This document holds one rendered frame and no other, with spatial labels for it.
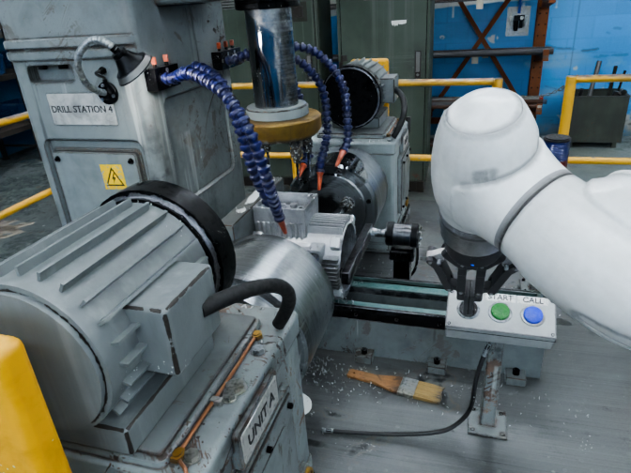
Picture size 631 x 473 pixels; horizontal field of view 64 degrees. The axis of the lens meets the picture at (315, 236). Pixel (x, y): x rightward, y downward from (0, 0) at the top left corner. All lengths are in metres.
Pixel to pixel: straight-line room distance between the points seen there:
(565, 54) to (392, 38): 2.47
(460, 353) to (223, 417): 0.70
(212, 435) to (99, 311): 0.18
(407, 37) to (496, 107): 3.62
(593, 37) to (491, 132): 5.66
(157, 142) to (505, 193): 0.70
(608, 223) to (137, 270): 0.42
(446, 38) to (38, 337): 5.73
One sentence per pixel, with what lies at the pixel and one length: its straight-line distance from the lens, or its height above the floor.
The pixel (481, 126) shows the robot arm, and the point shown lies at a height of 1.44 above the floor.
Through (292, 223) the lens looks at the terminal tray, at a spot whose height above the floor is 1.11.
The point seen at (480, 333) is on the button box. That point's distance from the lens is 0.90.
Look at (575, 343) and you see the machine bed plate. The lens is 1.33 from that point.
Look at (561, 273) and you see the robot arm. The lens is 0.49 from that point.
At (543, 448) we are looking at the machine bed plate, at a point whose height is 0.80.
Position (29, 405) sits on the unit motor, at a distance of 0.44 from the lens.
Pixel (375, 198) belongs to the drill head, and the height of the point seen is 1.07.
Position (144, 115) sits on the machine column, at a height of 1.37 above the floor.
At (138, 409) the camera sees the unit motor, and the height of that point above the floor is 1.20.
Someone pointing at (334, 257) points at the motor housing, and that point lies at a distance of 1.08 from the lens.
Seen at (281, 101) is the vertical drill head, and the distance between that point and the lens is 1.04.
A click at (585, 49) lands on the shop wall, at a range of 6.14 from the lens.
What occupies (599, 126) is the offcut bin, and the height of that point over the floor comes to 0.22.
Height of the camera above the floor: 1.55
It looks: 25 degrees down
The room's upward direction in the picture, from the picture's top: 4 degrees counter-clockwise
